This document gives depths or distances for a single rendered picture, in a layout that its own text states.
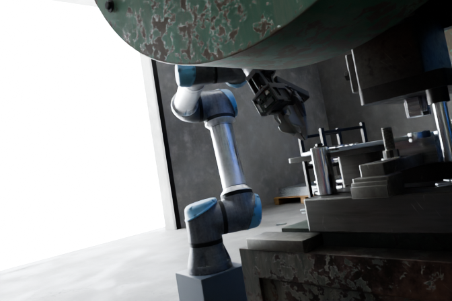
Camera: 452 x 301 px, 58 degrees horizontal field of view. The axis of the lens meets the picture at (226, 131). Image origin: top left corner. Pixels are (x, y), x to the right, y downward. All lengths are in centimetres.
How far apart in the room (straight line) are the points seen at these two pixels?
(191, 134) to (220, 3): 572
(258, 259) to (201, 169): 546
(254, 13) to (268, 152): 686
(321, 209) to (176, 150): 534
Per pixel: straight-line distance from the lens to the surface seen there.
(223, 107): 150
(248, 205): 141
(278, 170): 746
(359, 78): 85
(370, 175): 67
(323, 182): 77
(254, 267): 83
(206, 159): 633
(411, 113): 86
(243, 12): 50
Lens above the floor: 79
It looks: 5 degrees up
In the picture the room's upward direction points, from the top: 9 degrees counter-clockwise
